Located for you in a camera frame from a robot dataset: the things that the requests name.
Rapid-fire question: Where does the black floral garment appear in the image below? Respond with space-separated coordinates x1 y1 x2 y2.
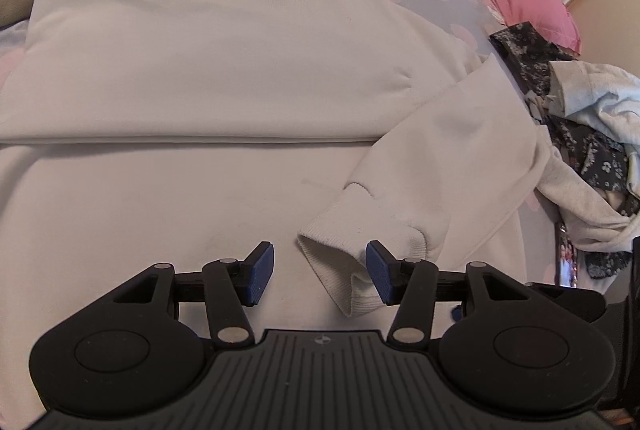
489 22 639 279

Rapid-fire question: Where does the light grey garment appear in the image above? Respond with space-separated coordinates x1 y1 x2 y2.
525 60 639 216

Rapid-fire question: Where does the white sweatshirt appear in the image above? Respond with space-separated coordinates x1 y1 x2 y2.
1 0 639 426

